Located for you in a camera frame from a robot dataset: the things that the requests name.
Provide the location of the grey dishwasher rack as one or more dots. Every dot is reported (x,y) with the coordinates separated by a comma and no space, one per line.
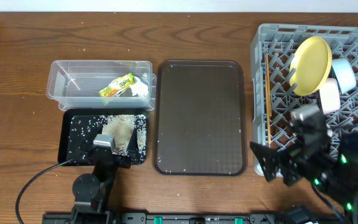
(281,41)

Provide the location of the light blue bowl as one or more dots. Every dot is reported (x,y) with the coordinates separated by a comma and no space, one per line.
(344,74)

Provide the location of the wooden chopstick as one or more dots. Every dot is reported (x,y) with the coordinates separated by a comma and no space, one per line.
(270,102)
(266,65)

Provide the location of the clear plastic bin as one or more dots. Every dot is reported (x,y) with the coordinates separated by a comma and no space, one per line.
(76,83)

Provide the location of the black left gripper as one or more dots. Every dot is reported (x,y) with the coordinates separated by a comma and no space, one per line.
(114,157)

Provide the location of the white napkin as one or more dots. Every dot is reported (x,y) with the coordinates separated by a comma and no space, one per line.
(138,88)

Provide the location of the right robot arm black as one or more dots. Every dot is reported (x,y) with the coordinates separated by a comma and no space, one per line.
(330,178)

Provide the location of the small cream cup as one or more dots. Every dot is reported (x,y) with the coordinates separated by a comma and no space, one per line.
(329,132)

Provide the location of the yellow plate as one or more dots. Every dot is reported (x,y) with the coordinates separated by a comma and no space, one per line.
(312,64)

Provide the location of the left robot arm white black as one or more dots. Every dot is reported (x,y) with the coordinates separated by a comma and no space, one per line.
(92,191)

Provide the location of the green snack wrapper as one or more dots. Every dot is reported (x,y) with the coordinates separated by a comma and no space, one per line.
(118,86)

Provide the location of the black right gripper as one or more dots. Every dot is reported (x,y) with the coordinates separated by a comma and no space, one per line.
(273,157)

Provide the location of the dark brown serving tray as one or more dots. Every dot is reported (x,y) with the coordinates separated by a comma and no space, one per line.
(200,119)

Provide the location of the black tray with rice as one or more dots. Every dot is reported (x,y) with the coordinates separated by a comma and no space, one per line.
(79,124)

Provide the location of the pink bowl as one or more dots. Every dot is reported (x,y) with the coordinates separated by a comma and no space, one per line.
(329,96)

